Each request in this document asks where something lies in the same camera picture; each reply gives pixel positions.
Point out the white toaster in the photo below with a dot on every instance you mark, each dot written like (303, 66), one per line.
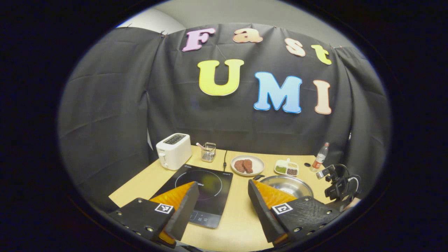
(173, 152)

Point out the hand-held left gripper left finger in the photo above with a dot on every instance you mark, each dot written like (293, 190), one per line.
(182, 218)

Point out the brown meat patty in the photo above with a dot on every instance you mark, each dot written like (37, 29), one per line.
(248, 166)
(239, 166)

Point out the black induction cooktop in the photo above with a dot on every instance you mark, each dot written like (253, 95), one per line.
(210, 180)

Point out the clear utensil holder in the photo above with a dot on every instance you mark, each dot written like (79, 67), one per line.
(209, 154)

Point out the pink utensil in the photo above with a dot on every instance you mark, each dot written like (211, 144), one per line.
(200, 145)

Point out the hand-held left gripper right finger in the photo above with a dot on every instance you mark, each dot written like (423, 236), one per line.
(262, 213)

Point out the black backdrop cloth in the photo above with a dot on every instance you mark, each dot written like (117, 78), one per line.
(140, 98)

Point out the white divided spice dish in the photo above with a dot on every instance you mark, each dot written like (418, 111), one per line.
(286, 168)

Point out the plastic bottle with red label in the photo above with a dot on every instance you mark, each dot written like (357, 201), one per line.
(319, 159)

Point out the white round plate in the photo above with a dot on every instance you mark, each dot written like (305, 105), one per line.
(259, 166)

